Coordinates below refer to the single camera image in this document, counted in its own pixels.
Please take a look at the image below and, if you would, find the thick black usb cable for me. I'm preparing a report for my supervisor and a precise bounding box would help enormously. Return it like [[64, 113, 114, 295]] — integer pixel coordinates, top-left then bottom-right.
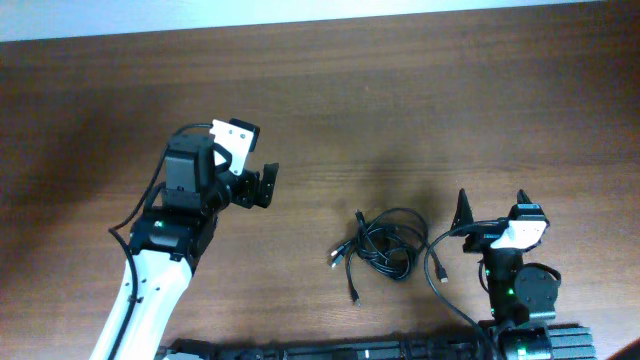
[[327, 206, 449, 285]]

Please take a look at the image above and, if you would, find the thin black usb cable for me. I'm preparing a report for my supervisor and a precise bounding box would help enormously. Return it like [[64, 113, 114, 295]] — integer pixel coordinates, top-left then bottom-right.
[[345, 209, 396, 307]]

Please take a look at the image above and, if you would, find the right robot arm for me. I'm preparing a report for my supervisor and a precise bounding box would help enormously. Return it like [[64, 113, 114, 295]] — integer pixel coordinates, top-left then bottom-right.
[[451, 190, 561, 359]]

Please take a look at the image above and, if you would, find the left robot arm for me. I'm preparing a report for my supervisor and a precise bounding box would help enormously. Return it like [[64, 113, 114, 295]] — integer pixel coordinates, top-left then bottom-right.
[[91, 130, 279, 359]]

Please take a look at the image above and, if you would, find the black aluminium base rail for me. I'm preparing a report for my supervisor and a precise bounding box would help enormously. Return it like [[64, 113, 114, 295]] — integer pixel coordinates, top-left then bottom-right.
[[155, 326, 596, 360]]

